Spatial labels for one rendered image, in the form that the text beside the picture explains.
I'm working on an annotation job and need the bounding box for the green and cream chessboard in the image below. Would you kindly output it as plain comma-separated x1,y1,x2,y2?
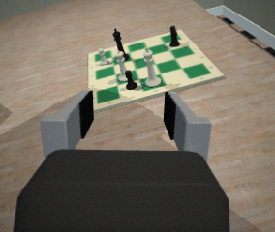
88,30,224,113

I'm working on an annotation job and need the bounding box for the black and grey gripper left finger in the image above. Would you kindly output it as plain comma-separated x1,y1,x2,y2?
40,90,94,159

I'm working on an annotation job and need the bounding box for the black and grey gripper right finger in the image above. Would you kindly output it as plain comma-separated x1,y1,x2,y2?
164,92,212,162

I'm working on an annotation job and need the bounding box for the white pawn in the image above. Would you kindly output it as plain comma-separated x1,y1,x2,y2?
99,48,109,66

